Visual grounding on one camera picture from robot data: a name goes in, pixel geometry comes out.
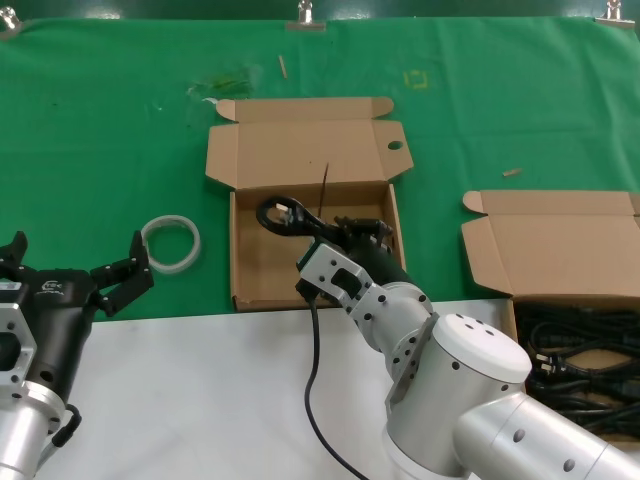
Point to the green table cloth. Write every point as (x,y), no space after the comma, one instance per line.
(100,125)

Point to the clear tape roll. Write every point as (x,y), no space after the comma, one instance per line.
(172,268)

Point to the short wooden piece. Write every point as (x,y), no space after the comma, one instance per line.
(512,172)

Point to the thin wooden stick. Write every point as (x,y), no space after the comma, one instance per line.
(282,66)

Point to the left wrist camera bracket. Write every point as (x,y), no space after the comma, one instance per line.
(15,320)

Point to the brown cardboard box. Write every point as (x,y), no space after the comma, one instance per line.
(270,270)
(550,250)

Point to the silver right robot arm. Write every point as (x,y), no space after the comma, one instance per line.
(475,360)

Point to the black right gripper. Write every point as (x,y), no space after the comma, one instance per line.
(385,267)

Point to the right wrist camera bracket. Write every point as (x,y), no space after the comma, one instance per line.
(330,270)

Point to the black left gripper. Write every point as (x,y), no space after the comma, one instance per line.
(60,310)

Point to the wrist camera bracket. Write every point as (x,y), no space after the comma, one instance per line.
(15,320)
(330,270)

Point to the silver binder clip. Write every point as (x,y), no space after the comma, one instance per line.
(305,25)
(7,22)
(612,12)

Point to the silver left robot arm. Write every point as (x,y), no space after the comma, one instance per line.
(20,435)

